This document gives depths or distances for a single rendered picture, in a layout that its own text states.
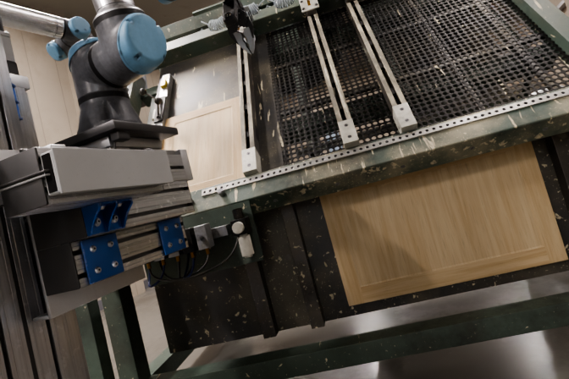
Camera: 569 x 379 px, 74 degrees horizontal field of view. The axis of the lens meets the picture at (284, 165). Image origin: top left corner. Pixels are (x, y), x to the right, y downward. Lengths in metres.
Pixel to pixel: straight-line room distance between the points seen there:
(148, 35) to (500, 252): 1.54
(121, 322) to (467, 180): 1.58
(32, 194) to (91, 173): 0.08
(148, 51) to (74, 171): 0.36
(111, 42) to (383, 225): 1.27
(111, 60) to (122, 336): 1.26
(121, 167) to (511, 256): 1.55
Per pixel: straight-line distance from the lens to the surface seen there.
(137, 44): 0.90
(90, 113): 0.98
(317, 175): 1.47
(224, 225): 1.49
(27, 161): 0.68
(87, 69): 1.00
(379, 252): 1.74
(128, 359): 1.90
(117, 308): 1.85
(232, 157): 1.72
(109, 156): 0.71
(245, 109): 1.83
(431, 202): 1.74
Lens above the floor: 0.80
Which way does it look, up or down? 4 degrees up
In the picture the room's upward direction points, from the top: 15 degrees counter-clockwise
